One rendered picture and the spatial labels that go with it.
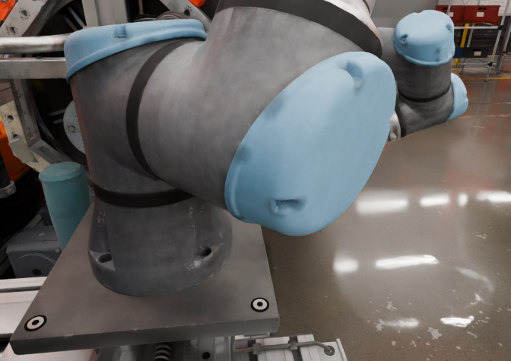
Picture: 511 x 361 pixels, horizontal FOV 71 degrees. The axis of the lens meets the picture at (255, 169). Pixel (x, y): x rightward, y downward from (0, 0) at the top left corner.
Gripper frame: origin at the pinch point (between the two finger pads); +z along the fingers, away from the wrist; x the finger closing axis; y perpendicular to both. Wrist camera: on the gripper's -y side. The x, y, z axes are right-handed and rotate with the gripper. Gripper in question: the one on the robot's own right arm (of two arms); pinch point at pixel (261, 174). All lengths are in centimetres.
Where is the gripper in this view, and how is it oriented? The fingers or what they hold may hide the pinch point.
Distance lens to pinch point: 65.3
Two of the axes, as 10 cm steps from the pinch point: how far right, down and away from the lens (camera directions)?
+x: 1.8, 7.6, -6.3
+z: -9.2, 3.5, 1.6
